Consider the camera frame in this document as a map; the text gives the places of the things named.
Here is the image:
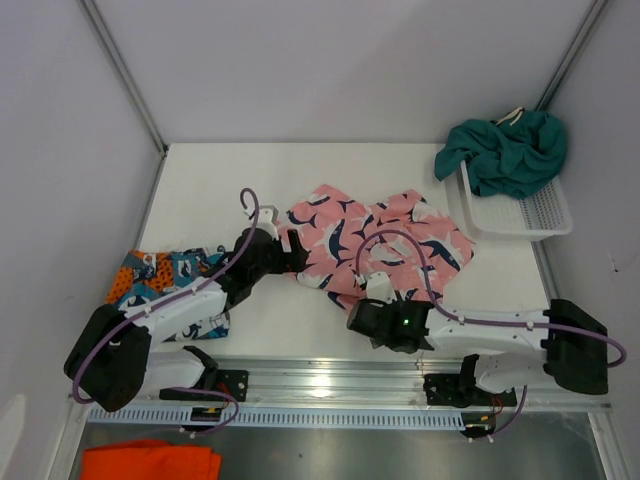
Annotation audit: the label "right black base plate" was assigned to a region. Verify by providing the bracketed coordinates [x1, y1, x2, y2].
[423, 373, 517, 409]

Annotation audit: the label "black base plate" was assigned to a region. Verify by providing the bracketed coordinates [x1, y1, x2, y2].
[159, 369, 250, 402]
[423, 373, 517, 409]

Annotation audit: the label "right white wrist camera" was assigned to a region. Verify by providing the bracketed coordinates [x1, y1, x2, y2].
[362, 272, 395, 304]

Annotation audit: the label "folded orange shorts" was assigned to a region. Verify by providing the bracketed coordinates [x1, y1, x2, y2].
[80, 439, 222, 480]

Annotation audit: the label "pink patterned shorts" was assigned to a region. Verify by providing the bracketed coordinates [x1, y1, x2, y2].
[278, 184, 474, 311]

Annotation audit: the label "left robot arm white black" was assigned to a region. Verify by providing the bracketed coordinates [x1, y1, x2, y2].
[63, 227, 309, 412]

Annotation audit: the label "teal green shorts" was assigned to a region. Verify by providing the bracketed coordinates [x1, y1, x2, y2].
[434, 107, 568, 200]

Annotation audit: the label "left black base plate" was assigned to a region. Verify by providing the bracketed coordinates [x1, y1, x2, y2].
[159, 369, 250, 402]

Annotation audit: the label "patterned orange blue shorts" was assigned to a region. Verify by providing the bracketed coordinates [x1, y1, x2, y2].
[105, 246, 226, 310]

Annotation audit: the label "white plastic basket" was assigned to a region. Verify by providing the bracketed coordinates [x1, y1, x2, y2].
[444, 165, 573, 242]

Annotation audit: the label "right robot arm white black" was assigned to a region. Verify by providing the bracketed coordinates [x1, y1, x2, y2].
[347, 299, 608, 404]

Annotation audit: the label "white slotted cable duct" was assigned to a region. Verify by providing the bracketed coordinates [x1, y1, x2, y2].
[87, 404, 465, 431]

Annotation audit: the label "aluminium mounting rail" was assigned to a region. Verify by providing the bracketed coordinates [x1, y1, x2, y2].
[67, 356, 614, 411]

